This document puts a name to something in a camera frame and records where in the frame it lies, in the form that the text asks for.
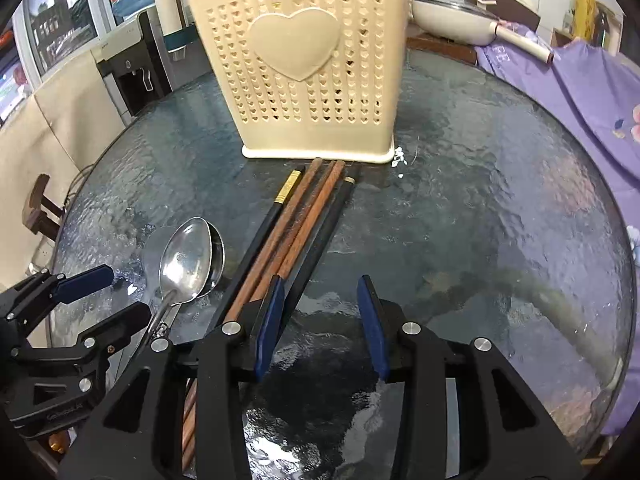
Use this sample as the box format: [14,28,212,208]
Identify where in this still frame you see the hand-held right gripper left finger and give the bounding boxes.
[59,275,285,480]

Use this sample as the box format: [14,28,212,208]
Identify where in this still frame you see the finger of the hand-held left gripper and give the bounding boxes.
[0,265,115,333]
[15,304,152,392]

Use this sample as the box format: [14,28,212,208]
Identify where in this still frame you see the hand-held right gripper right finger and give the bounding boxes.
[356,275,586,480]

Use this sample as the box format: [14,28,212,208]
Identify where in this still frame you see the steel spoon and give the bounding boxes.
[197,222,226,297]
[147,216,213,346]

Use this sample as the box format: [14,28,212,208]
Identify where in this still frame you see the black chopstick narrow gold band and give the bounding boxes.
[282,164,360,313]

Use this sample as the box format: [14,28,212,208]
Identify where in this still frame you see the black chopstick wide gold band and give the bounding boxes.
[212,165,307,333]

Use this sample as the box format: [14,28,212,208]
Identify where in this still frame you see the brown wooden chopstick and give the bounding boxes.
[247,160,347,308]
[181,158,325,476]

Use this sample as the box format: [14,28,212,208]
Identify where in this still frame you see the beige perforated utensil holder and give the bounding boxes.
[181,0,412,165]

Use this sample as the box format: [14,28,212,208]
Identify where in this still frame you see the dark wooden chair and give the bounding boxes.
[22,174,63,241]

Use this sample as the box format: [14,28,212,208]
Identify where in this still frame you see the white paper scraps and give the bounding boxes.
[392,147,418,178]

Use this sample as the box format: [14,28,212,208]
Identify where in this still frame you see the water dispenser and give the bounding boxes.
[92,10,201,121]

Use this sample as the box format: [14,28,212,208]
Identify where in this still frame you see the window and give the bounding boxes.
[0,0,118,126]

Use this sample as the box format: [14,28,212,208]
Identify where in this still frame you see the white paper roll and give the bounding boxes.
[152,0,188,51]

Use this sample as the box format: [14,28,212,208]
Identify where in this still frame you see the wooden board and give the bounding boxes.
[406,35,481,66]

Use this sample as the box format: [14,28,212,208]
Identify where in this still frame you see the purple floral cloth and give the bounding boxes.
[475,22,640,461]

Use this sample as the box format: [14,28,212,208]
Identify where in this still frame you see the cream pan with glass lid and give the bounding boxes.
[411,0,555,63]

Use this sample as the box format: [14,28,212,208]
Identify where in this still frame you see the wooden shelf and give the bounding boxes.
[552,2,626,56]

